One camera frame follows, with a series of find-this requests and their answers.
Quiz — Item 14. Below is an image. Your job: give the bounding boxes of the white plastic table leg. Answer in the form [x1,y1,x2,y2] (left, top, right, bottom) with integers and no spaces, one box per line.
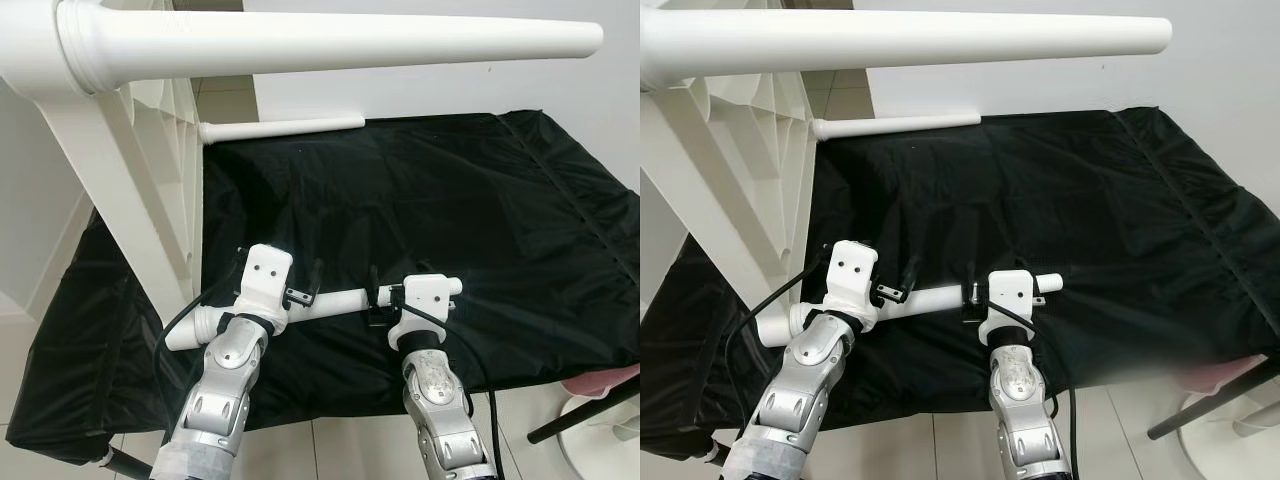
[757,272,1064,347]
[812,111,983,142]
[640,8,1173,91]
[55,0,605,96]
[198,115,367,147]
[163,277,464,352]

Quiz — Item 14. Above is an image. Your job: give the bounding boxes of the white plastic table top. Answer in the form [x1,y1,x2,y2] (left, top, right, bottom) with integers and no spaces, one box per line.
[640,0,823,331]
[0,0,207,333]

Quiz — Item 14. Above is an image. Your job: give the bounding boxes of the black table cloth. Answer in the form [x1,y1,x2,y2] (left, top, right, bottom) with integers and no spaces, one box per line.
[640,107,1280,461]
[5,110,641,466]

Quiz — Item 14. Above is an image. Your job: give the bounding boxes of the black stand pole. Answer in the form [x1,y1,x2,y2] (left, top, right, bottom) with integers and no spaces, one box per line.
[528,380,641,444]
[1148,373,1280,442]

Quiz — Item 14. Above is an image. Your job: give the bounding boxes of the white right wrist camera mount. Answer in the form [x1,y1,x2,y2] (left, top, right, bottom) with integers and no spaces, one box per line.
[980,269,1047,347]
[388,275,463,352]

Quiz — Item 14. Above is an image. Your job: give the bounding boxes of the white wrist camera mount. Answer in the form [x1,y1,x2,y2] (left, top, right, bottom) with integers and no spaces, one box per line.
[980,269,1047,347]
[235,243,295,337]
[825,240,882,332]
[388,275,463,352]

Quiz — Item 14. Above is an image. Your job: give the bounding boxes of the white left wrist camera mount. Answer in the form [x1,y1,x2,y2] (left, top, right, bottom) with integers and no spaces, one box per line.
[825,240,882,332]
[235,243,295,337]

